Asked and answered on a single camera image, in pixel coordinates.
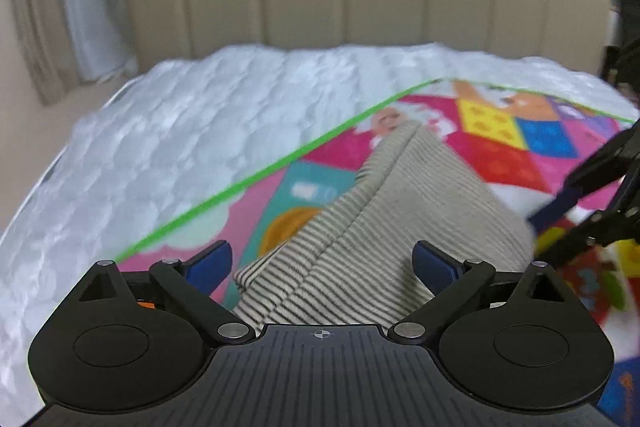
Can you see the white quilted mattress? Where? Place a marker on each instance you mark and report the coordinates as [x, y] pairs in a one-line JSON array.
[[187, 130]]

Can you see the colourful cartoon play mat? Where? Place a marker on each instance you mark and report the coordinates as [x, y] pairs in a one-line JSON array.
[[565, 353]]

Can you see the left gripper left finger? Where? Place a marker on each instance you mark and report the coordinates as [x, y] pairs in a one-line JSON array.
[[184, 288]]

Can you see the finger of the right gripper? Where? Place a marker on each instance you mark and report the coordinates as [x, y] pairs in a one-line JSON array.
[[548, 214]]

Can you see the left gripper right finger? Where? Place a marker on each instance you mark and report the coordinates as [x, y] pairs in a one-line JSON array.
[[458, 288]]

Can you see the beige striped knit garment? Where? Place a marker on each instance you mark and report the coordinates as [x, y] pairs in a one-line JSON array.
[[351, 262]]

